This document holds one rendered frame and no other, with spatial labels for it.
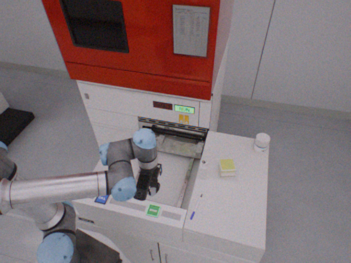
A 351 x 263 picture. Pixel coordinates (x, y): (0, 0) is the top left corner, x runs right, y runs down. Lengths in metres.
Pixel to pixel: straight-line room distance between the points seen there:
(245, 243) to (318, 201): 1.52
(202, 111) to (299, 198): 1.42
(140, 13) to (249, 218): 1.01
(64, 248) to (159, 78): 0.85
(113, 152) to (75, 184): 0.16
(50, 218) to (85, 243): 0.27
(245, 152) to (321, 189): 1.35
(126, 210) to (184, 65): 0.73
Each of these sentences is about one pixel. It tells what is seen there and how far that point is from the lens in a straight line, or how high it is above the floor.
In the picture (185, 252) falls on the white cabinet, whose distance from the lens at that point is 1.51.
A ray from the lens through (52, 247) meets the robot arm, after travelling 1.15.
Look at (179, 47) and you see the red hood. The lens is 1.29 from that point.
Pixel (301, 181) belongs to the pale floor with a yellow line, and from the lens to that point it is 2.78.
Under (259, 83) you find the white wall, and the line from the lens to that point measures 3.19.
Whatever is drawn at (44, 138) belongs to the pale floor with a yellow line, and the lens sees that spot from 3.24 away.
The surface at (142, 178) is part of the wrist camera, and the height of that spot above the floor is 1.26.
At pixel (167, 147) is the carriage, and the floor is 0.88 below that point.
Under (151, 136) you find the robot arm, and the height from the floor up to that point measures 1.46.
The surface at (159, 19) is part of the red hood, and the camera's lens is 1.26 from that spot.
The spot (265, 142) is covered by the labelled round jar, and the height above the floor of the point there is 1.06.
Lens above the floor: 2.12
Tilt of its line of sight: 46 degrees down
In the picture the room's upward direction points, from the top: 2 degrees counter-clockwise
